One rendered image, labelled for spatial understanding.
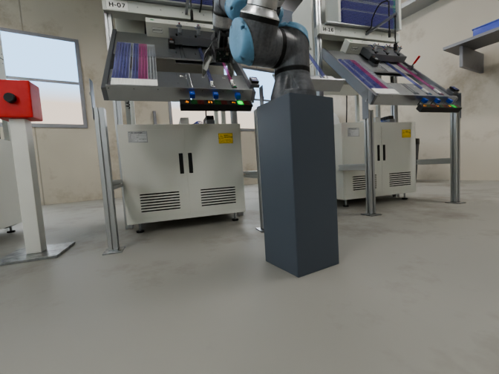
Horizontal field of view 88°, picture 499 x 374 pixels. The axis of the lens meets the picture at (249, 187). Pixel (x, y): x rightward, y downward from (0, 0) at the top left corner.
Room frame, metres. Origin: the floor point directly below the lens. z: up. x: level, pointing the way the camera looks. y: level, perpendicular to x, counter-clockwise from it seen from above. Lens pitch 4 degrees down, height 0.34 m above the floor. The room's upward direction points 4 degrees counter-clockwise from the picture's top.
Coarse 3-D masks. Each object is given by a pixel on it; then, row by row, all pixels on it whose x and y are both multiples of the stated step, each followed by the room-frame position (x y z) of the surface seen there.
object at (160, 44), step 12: (120, 36) 1.58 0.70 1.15; (132, 36) 1.61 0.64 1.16; (144, 36) 1.64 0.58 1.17; (156, 48) 1.54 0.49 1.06; (168, 48) 1.57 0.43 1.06; (180, 48) 1.60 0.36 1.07; (192, 48) 1.64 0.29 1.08; (204, 48) 1.67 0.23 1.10; (180, 60) 1.58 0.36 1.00; (192, 60) 1.53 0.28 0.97
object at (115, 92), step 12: (108, 84) 1.14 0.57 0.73; (108, 96) 1.16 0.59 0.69; (120, 96) 1.18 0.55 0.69; (132, 96) 1.19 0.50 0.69; (144, 96) 1.20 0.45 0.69; (156, 96) 1.22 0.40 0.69; (168, 96) 1.23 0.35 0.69; (180, 96) 1.25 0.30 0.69; (204, 96) 1.28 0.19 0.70; (228, 96) 1.32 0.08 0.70
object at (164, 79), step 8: (160, 72) 1.34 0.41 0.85; (168, 72) 1.36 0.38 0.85; (160, 80) 1.28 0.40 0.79; (168, 80) 1.30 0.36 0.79; (176, 80) 1.31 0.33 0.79; (184, 80) 1.32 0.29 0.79; (192, 80) 1.34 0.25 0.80; (200, 80) 1.35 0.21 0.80; (208, 80) 1.36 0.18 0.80; (216, 80) 1.38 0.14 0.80; (224, 80) 1.40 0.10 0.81; (240, 80) 1.43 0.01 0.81; (248, 88) 1.38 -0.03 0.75
